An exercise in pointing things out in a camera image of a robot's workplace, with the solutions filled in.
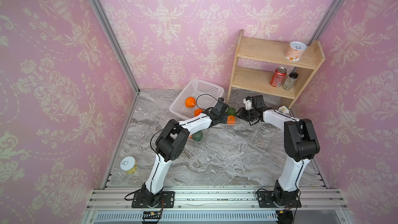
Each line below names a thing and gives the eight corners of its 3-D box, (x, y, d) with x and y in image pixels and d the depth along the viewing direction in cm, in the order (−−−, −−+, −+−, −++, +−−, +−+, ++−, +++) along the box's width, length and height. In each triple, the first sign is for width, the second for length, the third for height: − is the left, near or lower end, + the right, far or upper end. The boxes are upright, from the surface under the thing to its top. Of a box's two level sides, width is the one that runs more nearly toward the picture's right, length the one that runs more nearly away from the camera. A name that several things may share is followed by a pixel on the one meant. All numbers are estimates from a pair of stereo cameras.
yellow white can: (122, 173, 84) (118, 170, 79) (127, 160, 89) (122, 156, 84) (136, 173, 84) (132, 170, 79) (140, 160, 89) (136, 156, 84)
